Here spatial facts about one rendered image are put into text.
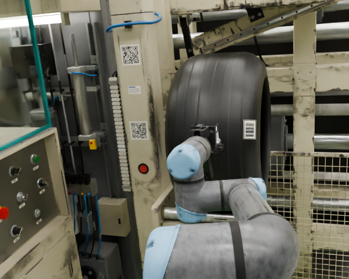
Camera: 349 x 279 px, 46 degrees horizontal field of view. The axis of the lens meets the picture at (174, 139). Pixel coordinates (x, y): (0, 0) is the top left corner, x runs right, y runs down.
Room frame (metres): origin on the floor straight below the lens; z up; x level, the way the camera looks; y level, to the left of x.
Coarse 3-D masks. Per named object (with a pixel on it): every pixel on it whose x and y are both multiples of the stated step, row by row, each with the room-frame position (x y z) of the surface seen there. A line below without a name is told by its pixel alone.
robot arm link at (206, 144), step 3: (189, 138) 1.00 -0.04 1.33; (192, 138) 0.99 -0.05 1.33; (195, 138) 0.99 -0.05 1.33; (198, 138) 0.99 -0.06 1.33; (201, 138) 1.00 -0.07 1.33; (201, 141) 0.98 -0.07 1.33; (204, 141) 1.00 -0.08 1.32; (207, 141) 1.01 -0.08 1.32; (204, 144) 0.98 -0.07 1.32; (207, 144) 0.99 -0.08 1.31; (207, 147) 0.98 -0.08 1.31; (210, 147) 1.00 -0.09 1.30; (207, 150) 0.97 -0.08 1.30; (210, 150) 1.00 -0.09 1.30; (207, 153) 0.97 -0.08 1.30; (210, 153) 1.00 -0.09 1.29; (207, 156) 0.97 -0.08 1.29; (204, 162) 0.97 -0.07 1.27
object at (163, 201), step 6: (168, 186) 1.59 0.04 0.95; (168, 192) 1.53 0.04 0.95; (174, 192) 1.59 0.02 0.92; (162, 198) 1.47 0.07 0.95; (168, 198) 1.52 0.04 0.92; (174, 198) 1.59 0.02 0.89; (156, 204) 1.42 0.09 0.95; (162, 204) 1.45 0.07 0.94; (168, 204) 1.51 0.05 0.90; (174, 204) 1.58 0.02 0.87; (156, 210) 1.39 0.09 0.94; (162, 210) 1.43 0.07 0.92; (156, 216) 1.39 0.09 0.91; (162, 216) 1.42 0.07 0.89; (156, 222) 1.39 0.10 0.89; (162, 222) 1.43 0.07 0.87
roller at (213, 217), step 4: (164, 208) 1.44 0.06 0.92; (168, 208) 1.44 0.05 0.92; (172, 208) 1.43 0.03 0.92; (164, 212) 1.43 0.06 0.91; (168, 212) 1.42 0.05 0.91; (172, 212) 1.42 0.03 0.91; (176, 212) 1.41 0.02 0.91; (208, 212) 1.38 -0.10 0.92; (212, 212) 1.37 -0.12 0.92; (216, 212) 1.37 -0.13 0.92; (220, 212) 1.37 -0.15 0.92; (224, 212) 1.36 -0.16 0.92; (228, 212) 1.36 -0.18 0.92; (164, 216) 1.42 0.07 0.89; (168, 216) 1.42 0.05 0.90; (172, 216) 1.41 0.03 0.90; (176, 216) 1.41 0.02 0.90; (208, 216) 1.37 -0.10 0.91; (212, 216) 1.36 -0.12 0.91; (216, 216) 1.36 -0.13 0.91; (220, 216) 1.35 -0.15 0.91; (224, 216) 1.35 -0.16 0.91; (228, 216) 1.34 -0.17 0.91; (232, 216) 1.34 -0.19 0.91; (204, 220) 1.37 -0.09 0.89; (208, 220) 1.37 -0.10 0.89; (212, 220) 1.36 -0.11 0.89; (216, 220) 1.36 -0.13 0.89; (220, 220) 1.35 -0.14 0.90; (224, 220) 1.35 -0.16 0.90; (228, 220) 1.34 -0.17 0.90; (232, 220) 1.34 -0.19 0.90
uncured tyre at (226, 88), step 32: (192, 64) 1.42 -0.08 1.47; (224, 64) 1.38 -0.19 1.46; (256, 64) 1.40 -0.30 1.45; (192, 96) 1.30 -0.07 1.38; (224, 96) 1.27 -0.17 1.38; (256, 96) 1.28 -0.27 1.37; (224, 128) 1.22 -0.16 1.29; (256, 128) 1.24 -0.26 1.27; (224, 160) 1.20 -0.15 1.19; (256, 160) 1.22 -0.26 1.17
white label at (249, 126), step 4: (244, 120) 1.21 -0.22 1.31; (248, 120) 1.22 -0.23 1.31; (252, 120) 1.22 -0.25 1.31; (244, 124) 1.21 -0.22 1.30; (248, 124) 1.21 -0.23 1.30; (252, 124) 1.21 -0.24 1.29; (244, 128) 1.21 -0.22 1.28; (248, 128) 1.21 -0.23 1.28; (252, 128) 1.21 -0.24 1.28; (244, 132) 1.20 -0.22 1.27; (248, 132) 1.20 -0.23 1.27; (252, 132) 1.20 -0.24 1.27; (244, 136) 1.20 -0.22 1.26; (248, 136) 1.20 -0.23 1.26; (252, 136) 1.20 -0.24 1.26
